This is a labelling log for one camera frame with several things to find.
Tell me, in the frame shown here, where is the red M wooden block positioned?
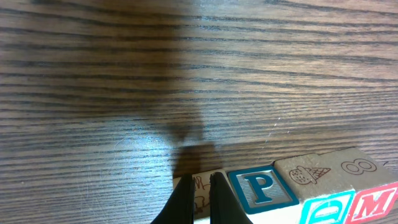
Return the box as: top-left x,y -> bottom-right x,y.
320,147 -> 397,224

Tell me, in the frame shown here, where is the blue P wooden block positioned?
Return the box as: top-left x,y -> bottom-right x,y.
228,166 -> 302,224

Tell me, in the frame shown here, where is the blue D wooden block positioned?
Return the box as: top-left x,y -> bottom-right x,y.
274,153 -> 355,224

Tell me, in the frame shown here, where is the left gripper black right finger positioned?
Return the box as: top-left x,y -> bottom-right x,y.
210,172 -> 252,224

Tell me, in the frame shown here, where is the plain K wooden block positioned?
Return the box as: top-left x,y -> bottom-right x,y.
192,169 -> 231,224

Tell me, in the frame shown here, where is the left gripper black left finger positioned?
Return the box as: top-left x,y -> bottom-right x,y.
151,174 -> 195,224

